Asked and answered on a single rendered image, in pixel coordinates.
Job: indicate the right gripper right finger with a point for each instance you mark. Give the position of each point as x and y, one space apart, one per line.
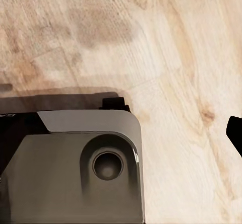
234 132

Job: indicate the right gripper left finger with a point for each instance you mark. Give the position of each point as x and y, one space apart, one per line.
12 132

